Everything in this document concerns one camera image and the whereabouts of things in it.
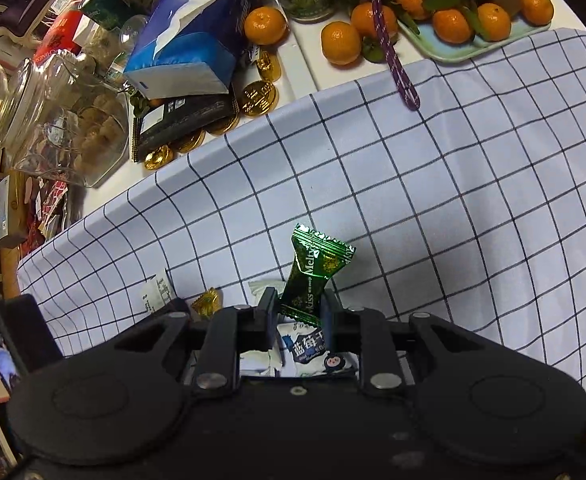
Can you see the pale fruit plate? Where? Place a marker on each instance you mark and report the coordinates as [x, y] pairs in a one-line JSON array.
[[453, 53]]

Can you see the dark blue berry packet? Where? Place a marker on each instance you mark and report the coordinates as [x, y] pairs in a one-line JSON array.
[[313, 355]]

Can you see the scattered gold foil coins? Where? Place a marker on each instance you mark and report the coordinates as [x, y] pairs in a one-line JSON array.
[[260, 96]]

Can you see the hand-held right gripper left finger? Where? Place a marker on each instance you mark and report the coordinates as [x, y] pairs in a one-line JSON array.
[[265, 320]]

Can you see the gold foil candy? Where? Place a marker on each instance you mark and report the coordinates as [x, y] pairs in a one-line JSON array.
[[208, 305]]

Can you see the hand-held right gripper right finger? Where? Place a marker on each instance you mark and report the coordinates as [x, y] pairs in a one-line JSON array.
[[330, 325]]

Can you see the small white and blue box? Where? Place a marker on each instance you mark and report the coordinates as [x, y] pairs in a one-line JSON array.
[[5, 210]]

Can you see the blue tissue pack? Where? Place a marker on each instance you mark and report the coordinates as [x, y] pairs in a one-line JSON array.
[[193, 55]]

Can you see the black box with gold edge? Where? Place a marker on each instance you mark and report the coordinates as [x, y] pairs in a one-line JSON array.
[[183, 120]]

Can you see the blue checked tablecloth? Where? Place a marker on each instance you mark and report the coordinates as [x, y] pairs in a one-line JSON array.
[[423, 185]]

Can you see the tangerine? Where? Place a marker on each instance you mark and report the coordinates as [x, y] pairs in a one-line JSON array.
[[341, 42], [267, 25]]

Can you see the clear glass jar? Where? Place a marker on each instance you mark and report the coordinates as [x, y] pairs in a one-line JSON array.
[[73, 125]]

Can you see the red tin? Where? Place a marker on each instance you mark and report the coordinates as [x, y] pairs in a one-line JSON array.
[[60, 35]]

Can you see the small green candy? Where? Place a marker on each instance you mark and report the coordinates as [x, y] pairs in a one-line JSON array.
[[313, 270]]

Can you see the heap of red packets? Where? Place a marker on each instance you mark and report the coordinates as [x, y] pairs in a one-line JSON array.
[[48, 207]]

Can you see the pile of leafy tangerines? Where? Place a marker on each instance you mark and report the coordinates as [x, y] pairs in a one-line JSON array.
[[453, 15]]

